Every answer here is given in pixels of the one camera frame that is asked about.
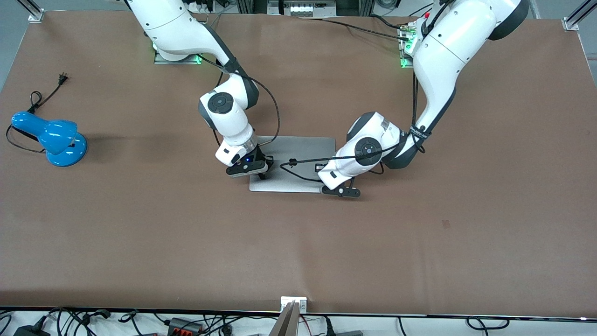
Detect grey laptop computer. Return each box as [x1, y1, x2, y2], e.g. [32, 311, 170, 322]
[249, 136, 337, 193]

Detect brown table cover sheet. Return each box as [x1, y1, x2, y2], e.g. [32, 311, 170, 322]
[0, 9, 597, 319]

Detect grey control box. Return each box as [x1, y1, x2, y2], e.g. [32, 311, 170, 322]
[267, 0, 337, 18]

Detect white power strip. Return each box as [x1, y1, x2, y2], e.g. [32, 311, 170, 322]
[186, 0, 218, 14]

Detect black box orange terminals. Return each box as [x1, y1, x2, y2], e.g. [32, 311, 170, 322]
[167, 317, 204, 336]

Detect black power adapter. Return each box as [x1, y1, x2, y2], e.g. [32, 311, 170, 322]
[13, 323, 50, 336]

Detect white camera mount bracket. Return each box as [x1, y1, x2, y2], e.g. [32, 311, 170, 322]
[280, 296, 308, 313]

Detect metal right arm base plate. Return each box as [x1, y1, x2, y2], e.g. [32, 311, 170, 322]
[153, 44, 204, 65]

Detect aluminium camera mount bar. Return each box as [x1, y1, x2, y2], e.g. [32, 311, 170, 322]
[268, 301, 299, 336]

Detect thin black table cable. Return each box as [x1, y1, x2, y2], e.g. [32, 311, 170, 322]
[298, 17, 410, 42]

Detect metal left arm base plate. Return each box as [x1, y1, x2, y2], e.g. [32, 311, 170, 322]
[398, 22, 423, 69]

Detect thick black table cable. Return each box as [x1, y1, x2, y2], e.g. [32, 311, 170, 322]
[371, 14, 412, 30]

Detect black lamp power cord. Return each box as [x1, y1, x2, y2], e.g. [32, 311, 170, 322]
[6, 72, 69, 155]

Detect aluminium frame corner post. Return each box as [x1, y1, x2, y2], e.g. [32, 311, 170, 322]
[16, 0, 45, 23]
[562, 0, 597, 32]

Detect black looped floor cable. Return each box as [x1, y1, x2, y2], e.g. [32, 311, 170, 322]
[466, 316, 510, 330]

